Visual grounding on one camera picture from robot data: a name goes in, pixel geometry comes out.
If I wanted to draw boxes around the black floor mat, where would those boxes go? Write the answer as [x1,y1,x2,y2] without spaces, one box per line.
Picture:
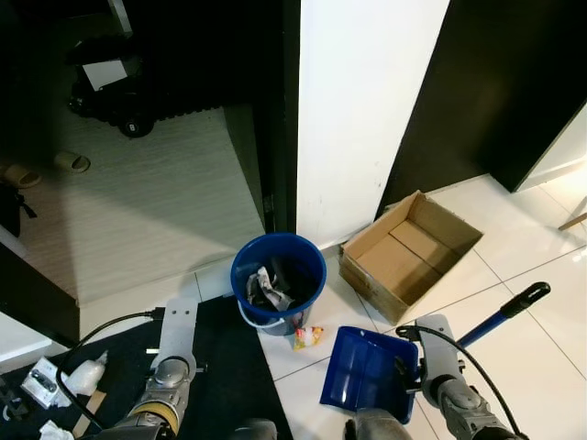
[0,295,294,440]

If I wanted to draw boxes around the wooden chair legs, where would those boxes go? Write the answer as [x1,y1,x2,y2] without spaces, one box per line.
[558,212,587,231]

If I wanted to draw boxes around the dark brown door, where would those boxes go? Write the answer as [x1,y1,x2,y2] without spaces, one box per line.
[376,0,587,208]

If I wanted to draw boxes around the open brown cardboard box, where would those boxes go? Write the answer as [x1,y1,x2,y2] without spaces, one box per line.
[339,191,484,325]

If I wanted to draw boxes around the blue plastic bucket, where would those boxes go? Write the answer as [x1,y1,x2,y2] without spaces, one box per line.
[230,232,328,336]

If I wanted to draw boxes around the grey right robot leg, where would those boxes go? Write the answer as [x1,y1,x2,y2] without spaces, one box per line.
[344,408,415,440]

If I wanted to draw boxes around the yellow red snack wrapper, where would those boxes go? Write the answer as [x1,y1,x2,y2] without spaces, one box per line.
[293,325,326,351]

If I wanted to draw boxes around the crumpled grey paper trash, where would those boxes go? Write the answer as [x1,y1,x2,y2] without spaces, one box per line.
[245,265,294,312]

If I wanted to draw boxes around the black wheeled chair base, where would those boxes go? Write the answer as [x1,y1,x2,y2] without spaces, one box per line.
[68,35,159,139]

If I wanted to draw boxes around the white paper sheet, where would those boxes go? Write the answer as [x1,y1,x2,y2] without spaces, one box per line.
[81,60,129,92]

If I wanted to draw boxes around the beige slipper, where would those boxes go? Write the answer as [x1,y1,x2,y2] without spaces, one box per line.
[54,151,92,174]
[0,163,42,191]

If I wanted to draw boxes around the clear white plastic bag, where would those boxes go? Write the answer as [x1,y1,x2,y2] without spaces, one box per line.
[64,351,110,397]

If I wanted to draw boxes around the brown cardboard scrap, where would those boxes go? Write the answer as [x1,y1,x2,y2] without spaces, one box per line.
[72,391,107,438]

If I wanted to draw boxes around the black low cabinet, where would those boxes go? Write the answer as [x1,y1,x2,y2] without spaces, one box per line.
[0,240,82,348]

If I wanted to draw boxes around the white small packet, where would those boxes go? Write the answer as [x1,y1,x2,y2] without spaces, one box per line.
[20,357,63,410]

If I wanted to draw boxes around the blue long-handled dustpan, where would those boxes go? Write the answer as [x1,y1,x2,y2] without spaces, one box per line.
[319,281,552,424]

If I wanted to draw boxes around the dark door frame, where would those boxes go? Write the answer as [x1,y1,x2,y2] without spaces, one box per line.
[225,0,302,236]

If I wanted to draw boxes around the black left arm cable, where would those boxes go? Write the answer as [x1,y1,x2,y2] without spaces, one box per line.
[55,310,166,406]

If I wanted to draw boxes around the black strapped bag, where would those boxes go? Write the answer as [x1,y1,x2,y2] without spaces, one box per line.
[0,186,39,237]

